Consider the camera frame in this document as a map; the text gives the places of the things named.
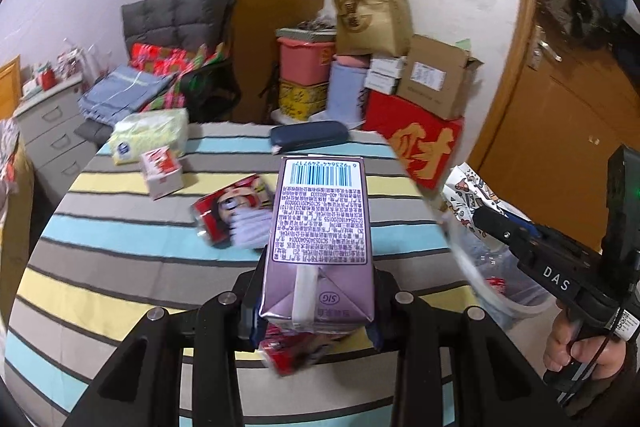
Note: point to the red gift box gold character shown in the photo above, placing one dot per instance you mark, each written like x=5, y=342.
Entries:
x=422, y=141

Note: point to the grey drawer cabinet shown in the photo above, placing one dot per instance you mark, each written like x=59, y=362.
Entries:
x=48, y=122

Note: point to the striped table cloth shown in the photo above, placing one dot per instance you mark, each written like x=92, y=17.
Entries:
x=110, y=253

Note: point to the wooden door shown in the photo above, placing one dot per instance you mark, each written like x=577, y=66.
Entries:
x=546, y=141

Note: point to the lavender plastic container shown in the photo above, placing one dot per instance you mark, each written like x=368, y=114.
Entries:
x=346, y=94

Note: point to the floral bedding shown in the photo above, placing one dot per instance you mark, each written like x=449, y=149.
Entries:
x=10, y=138

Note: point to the pink plastic storage bin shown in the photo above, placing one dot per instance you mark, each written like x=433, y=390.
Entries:
x=304, y=62

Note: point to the purple milk carton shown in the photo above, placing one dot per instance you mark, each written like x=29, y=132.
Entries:
x=318, y=275

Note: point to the white trash bin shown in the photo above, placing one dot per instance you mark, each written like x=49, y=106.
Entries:
x=503, y=290

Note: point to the black bag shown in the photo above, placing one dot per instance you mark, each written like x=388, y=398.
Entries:
x=210, y=92

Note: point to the yellow-green tissue pack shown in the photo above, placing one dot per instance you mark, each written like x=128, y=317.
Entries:
x=140, y=132

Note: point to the small red white box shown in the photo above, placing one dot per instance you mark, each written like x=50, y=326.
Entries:
x=161, y=172

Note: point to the red cartoon snack box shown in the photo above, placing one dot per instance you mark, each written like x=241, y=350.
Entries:
x=212, y=213

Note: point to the person's right hand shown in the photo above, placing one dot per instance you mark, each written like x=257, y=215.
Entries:
x=561, y=348

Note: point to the metal door handle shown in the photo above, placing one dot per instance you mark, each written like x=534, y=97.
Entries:
x=539, y=48

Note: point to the navy blue pencil case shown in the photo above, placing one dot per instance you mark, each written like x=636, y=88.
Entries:
x=310, y=134

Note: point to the red patterned blanket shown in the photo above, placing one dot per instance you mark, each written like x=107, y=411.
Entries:
x=173, y=63

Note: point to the white stacked boxes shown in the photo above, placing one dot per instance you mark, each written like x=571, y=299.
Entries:
x=384, y=74

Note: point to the blue folded cloth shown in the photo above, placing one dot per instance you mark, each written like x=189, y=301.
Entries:
x=122, y=92

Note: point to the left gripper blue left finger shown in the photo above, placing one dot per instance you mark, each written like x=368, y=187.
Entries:
x=252, y=327

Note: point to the gold paper bag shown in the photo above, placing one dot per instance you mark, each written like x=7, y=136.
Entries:
x=366, y=27

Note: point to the brown cardboard box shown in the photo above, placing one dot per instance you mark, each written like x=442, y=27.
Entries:
x=437, y=77

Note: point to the yellow patterned box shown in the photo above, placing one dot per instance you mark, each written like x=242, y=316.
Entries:
x=301, y=102

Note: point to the dark grey padded headboard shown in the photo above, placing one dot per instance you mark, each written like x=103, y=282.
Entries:
x=176, y=24

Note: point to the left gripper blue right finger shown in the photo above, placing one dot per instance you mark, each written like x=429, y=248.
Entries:
x=382, y=331

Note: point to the purple foam net sleeve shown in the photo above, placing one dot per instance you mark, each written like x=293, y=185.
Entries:
x=250, y=227

